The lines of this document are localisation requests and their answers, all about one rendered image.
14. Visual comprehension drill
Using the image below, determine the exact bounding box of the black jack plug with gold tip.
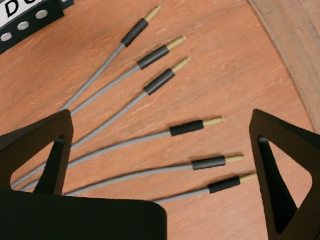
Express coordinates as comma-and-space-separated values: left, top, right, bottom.
136, 36, 185, 70
191, 155, 245, 171
143, 57, 190, 96

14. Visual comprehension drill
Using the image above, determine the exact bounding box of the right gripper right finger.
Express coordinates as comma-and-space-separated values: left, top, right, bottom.
249, 109, 320, 240

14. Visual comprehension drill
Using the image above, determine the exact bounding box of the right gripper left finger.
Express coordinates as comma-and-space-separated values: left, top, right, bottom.
0, 109, 74, 195

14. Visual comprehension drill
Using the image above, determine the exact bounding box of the black and gold jack plug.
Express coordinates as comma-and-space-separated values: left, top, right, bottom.
169, 117, 224, 137
120, 6, 161, 47
207, 173, 257, 194

